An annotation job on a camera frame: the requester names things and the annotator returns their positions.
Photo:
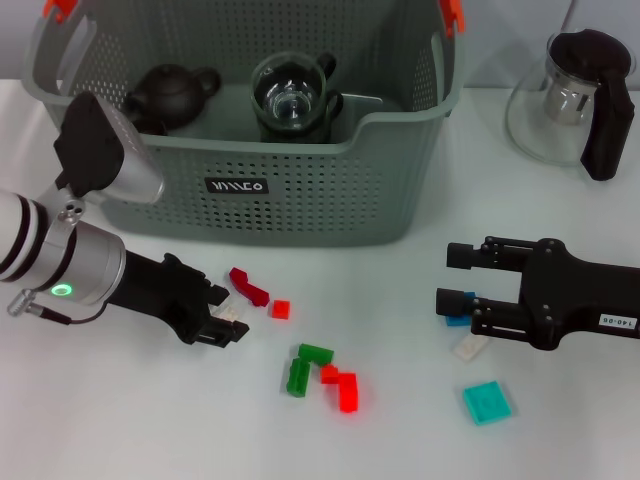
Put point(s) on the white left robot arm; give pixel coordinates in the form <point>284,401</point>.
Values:
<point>90,260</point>

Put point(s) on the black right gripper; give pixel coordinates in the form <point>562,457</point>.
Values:
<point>575,300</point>

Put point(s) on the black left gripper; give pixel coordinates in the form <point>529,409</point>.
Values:
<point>160,295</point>

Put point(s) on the green toy brick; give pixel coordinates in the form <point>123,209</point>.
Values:
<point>317,353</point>
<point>298,380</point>

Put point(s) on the beige toy brick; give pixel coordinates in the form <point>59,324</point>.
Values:
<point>229,312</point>

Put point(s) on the blue square toy plate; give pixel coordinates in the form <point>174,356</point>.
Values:
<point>457,321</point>

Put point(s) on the long red toy brick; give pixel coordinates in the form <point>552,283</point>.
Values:
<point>350,395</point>

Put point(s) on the white toy brick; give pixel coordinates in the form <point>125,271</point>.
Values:
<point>467,350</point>

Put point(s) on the grey perforated storage basket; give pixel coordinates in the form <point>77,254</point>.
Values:
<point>300,200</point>

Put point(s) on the dark red bent brick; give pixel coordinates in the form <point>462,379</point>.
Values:
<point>245,285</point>

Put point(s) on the black clay teapot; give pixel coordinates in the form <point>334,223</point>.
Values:
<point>170,95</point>

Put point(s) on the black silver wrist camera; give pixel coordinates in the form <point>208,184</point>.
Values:
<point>100,145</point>

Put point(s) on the teal square toy plate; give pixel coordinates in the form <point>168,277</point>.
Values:
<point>487,402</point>

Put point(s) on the orange basket latch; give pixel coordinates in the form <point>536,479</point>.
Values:
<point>454,15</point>
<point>60,7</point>

